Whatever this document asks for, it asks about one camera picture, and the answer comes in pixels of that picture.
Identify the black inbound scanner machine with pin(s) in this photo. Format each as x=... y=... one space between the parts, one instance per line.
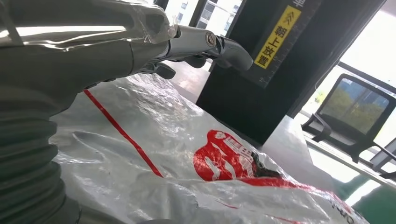
x=235 y=102

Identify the white red-printed poly mailer package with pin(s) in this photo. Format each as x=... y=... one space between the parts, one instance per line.
x=173 y=139

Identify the black yellow ruler label sticker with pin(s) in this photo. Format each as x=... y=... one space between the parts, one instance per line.
x=277 y=37

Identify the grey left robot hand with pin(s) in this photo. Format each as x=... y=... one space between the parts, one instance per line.
x=77 y=52

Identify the black office chair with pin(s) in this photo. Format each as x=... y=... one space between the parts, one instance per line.
x=355 y=105

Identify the green conveyor belt aluminium frame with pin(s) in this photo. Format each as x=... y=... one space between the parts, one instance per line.
x=376 y=207

